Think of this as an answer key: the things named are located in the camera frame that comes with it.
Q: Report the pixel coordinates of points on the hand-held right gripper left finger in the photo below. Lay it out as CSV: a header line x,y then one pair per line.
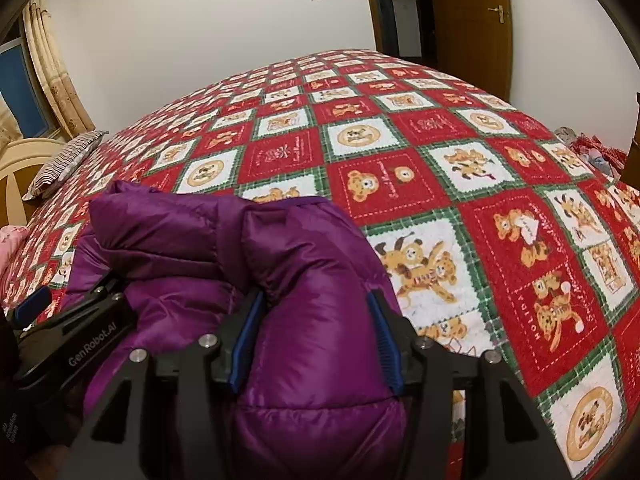
x,y
245,341

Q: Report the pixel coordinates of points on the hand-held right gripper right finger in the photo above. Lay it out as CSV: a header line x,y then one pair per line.
x,y
386,346

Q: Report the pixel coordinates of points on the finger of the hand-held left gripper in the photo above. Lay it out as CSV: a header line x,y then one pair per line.
x,y
30,306

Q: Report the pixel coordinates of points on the purple down jacket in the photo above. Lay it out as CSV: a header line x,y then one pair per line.
x,y
310,270

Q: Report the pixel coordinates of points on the pink floral quilt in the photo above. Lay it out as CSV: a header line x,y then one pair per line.
x,y
10,241

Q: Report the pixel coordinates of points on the cream wooden headboard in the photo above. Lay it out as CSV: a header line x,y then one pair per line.
x,y
20,175

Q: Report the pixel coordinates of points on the striped pillow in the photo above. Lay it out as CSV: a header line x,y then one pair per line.
x,y
65,165

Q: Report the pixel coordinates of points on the red printed bear blanket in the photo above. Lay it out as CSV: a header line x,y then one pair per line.
x,y
450,160

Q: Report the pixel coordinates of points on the window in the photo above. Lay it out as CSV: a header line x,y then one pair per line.
x,y
20,85

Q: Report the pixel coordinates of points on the beige patterned curtain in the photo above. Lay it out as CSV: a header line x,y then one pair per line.
x,y
60,85

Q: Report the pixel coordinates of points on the grey cloth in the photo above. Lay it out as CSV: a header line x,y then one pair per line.
x,y
566,134

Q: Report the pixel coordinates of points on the red patterned cloth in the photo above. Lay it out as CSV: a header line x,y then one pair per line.
x,y
597,149

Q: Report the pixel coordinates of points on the brown wooden furniture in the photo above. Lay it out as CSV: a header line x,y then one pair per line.
x,y
631,150

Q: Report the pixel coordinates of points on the brown wooden door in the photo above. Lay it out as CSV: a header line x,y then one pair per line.
x,y
465,20

